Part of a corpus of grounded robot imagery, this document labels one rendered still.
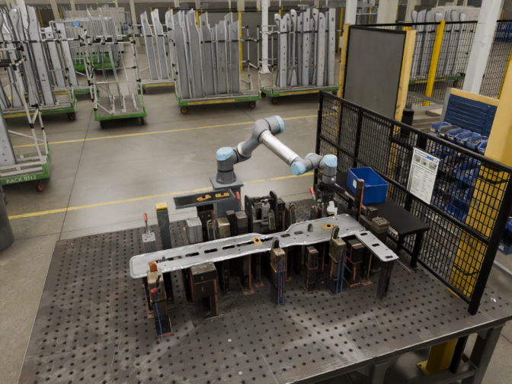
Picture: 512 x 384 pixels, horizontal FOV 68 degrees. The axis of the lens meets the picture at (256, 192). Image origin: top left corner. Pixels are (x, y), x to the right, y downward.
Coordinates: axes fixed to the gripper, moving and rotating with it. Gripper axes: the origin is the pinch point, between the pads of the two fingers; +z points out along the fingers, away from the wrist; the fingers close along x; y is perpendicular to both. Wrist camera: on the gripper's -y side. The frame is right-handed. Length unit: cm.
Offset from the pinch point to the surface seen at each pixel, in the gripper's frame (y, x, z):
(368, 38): -154, -205, -74
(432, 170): -55, 17, -24
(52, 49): 262, -950, -14
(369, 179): -53, -36, 4
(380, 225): -24.6, 16.9, 6.3
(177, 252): 92, -5, 10
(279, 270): 42, 22, 16
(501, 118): -59, 47, -62
